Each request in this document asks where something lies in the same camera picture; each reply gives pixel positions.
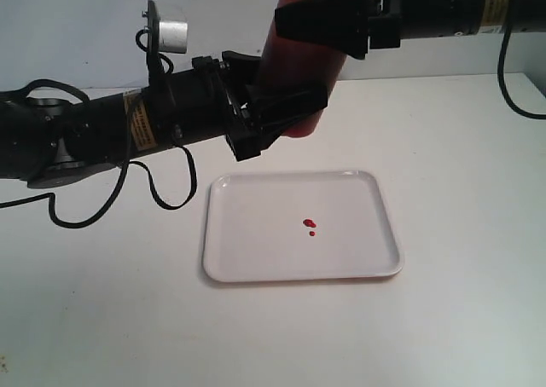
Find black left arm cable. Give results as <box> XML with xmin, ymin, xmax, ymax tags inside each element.
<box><xmin>0</xmin><ymin>28</ymin><xmax>200</xmax><ymax>228</ymax></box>

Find white paper backdrop sheet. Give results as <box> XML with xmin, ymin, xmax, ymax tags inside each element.
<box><xmin>1</xmin><ymin>0</ymin><xmax>278</xmax><ymax>90</ymax></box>

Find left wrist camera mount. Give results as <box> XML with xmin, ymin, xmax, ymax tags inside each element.
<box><xmin>135</xmin><ymin>0</ymin><xmax>189</xmax><ymax>66</ymax></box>

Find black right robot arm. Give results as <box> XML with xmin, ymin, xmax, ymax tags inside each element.
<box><xmin>274</xmin><ymin>0</ymin><xmax>545</xmax><ymax>60</ymax></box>

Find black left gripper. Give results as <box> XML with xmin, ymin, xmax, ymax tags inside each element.
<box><xmin>191</xmin><ymin>50</ymin><xmax>328</xmax><ymax>161</ymax></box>

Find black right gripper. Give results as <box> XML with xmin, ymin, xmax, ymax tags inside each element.
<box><xmin>274</xmin><ymin>0</ymin><xmax>402</xmax><ymax>60</ymax></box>

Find red sauce drops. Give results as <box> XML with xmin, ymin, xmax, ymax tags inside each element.
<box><xmin>302</xmin><ymin>218</ymin><xmax>317</xmax><ymax>237</ymax></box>

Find white rectangular tray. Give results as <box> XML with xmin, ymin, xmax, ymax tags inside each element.
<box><xmin>202</xmin><ymin>170</ymin><xmax>404</xmax><ymax>284</ymax></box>

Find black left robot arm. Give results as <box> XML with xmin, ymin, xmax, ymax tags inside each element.
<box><xmin>1</xmin><ymin>51</ymin><xmax>328</xmax><ymax>188</ymax></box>

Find red sauce squeeze bottle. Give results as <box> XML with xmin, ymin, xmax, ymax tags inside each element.
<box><xmin>251</xmin><ymin>0</ymin><xmax>368</xmax><ymax>140</ymax></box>

